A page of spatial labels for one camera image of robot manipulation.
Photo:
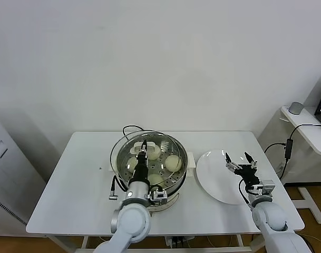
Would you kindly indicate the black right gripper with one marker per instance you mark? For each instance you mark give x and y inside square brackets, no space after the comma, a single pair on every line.
[247,174]

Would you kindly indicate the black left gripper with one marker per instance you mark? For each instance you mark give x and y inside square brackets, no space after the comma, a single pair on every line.
[141,170]

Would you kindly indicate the white steamed baozi bun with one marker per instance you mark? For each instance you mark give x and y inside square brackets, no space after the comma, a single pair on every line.
[154,155]
[173,163]
[131,164]
[156,179]

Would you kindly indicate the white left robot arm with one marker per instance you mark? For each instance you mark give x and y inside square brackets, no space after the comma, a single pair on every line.
[131,218]

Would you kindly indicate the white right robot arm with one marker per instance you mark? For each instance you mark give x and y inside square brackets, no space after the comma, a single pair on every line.
[268,216]

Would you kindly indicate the perforated steel steamer basket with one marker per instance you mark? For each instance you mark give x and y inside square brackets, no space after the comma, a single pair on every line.
[176,150]

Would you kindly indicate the white round plate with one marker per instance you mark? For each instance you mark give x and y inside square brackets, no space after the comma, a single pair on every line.
[210,179]

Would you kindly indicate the cream electric cooker base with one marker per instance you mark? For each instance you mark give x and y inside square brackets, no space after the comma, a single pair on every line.
[173,199]

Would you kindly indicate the white side desk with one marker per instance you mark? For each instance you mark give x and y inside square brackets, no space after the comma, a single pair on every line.
[305,121]

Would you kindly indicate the grey cylinder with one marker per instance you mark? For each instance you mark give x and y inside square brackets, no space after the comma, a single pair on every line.
[296,108]

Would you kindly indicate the white power strip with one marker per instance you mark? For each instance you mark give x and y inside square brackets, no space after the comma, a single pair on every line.
[176,241]

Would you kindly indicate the white metal cabinet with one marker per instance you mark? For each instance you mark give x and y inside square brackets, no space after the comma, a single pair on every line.
[7,168]

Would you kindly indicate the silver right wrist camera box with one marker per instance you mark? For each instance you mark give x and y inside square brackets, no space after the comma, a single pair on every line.
[268,185]

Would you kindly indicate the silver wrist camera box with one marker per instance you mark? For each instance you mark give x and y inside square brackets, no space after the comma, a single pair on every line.
[268,185]
[159,196]

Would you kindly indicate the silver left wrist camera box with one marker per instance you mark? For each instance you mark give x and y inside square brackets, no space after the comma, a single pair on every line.
[159,196]

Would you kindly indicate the white table frame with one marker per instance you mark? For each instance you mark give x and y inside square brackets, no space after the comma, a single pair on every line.
[84,242]

